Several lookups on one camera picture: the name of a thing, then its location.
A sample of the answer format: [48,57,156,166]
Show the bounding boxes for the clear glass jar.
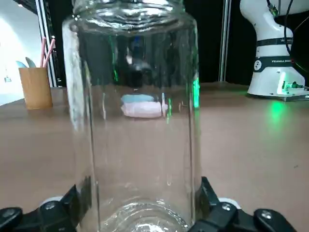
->
[61,0,201,232]

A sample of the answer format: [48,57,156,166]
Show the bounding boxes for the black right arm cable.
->
[267,0,294,58]

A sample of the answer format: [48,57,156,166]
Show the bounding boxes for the pink chopstick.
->
[40,37,47,68]
[43,38,56,68]

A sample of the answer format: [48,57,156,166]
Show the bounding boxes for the pink plate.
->
[122,101,169,119]

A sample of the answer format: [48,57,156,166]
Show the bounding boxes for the blue plate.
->
[120,94,155,103]

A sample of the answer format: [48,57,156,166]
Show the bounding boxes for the aluminium frame post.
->
[218,0,232,83]
[36,0,59,87]

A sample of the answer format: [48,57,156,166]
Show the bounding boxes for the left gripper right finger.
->
[190,176,298,232]

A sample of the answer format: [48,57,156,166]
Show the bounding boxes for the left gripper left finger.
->
[0,176,92,232]

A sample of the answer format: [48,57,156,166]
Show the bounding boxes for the brown utensil cup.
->
[18,67,53,110]

